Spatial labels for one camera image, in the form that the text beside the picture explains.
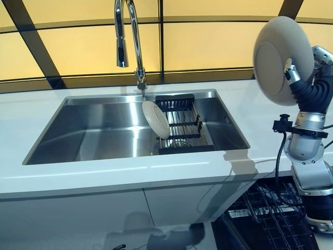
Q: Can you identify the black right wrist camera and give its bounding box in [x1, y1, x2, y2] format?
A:
[272, 114, 294, 134]

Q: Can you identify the chrome gooseneck faucet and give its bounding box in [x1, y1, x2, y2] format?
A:
[113, 0, 148, 96]

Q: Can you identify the white cabinet door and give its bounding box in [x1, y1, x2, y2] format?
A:
[142, 179, 256, 228]
[0, 187, 157, 236]

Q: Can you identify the stainless steel sink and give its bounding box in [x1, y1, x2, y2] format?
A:
[22, 89, 251, 166]

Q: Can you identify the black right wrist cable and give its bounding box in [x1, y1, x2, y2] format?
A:
[274, 131, 290, 184]

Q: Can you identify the black dishwasher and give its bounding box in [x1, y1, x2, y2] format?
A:
[210, 176, 333, 250]

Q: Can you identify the cream round plate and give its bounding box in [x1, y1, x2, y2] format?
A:
[253, 16, 316, 107]
[142, 101, 171, 139]

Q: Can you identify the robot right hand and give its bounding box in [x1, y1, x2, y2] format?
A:
[283, 45, 333, 114]

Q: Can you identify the wire dishwasher rack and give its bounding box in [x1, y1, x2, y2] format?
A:
[228, 179, 333, 250]

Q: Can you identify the black sink drying rack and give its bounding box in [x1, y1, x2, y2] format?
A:
[155, 93, 219, 155]

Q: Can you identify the yellow window with dark frame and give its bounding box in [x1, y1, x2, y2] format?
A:
[0, 0, 333, 93]

